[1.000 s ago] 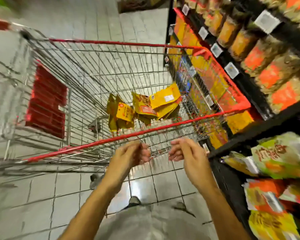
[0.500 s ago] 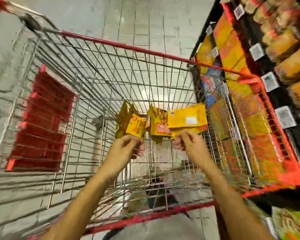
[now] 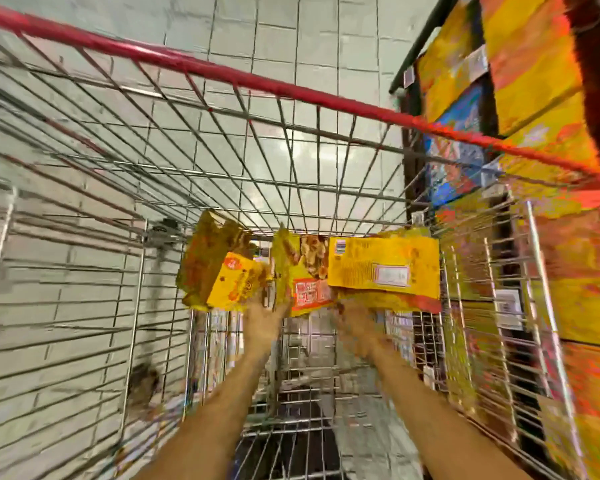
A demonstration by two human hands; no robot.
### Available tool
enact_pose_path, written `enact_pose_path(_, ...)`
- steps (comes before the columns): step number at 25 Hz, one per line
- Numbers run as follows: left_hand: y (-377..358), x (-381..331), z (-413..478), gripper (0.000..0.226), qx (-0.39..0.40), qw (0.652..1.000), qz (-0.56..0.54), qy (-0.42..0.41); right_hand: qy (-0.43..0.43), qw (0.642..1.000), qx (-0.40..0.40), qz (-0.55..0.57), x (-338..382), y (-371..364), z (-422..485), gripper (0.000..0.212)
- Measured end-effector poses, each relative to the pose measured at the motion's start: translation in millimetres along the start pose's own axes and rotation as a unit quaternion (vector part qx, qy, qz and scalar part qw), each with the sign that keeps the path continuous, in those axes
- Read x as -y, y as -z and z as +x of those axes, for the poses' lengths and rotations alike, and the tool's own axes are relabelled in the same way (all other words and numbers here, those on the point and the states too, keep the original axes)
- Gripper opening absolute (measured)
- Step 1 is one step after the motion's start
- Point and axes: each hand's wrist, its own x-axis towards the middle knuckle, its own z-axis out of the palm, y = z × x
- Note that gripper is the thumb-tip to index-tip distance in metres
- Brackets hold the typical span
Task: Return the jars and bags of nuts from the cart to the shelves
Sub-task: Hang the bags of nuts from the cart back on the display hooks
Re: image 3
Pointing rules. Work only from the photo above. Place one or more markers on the person's left hand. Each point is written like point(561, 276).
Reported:
point(265, 330)

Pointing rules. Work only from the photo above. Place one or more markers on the person's right hand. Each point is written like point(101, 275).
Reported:
point(365, 335)

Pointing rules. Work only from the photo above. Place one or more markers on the person's left forearm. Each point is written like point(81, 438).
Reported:
point(210, 435)

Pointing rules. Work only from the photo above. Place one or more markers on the person's right forearm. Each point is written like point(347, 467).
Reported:
point(440, 435)

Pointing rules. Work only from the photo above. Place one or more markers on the person's dark trousers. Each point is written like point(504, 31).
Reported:
point(280, 460)

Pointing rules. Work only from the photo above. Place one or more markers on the small white price tag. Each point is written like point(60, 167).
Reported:
point(508, 310)
point(409, 76)
point(477, 63)
point(490, 173)

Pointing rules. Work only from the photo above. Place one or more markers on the flat blue box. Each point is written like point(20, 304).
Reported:
point(455, 145)

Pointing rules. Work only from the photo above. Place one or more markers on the flat yellow box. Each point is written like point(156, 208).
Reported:
point(580, 295)

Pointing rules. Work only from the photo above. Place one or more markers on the yellow gift box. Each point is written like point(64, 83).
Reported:
point(445, 65)

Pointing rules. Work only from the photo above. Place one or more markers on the long orange yellow box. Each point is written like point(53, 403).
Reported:
point(530, 75)

